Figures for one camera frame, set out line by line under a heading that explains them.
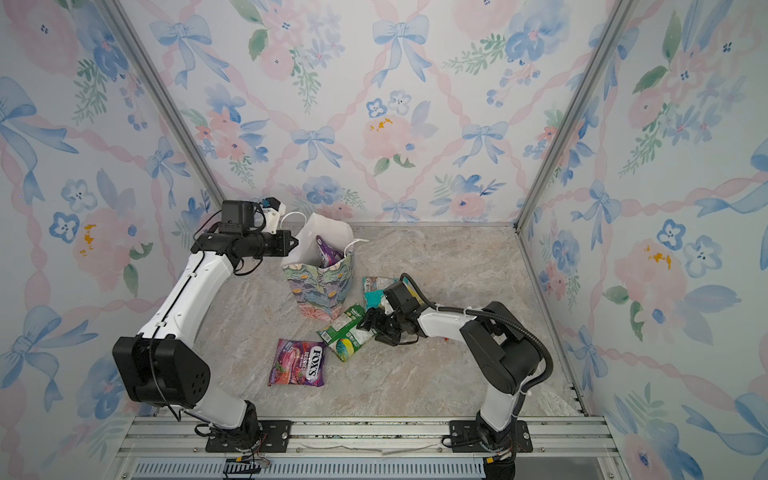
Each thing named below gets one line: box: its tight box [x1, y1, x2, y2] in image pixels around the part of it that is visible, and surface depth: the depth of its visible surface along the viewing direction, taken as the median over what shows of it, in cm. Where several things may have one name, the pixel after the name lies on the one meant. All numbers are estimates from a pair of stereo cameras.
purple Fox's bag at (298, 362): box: [268, 338, 325, 387], surface depth 85 cm
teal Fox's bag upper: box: [362, 276, 399, 311], surface depth 102 cm
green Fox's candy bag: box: [316, 304, 378, 362], surface depth 90 cm
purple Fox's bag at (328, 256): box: [316, 235, 344, 268], surface depth 92 cm
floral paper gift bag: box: [281, 213, 369, 321], surface depth 87 cm
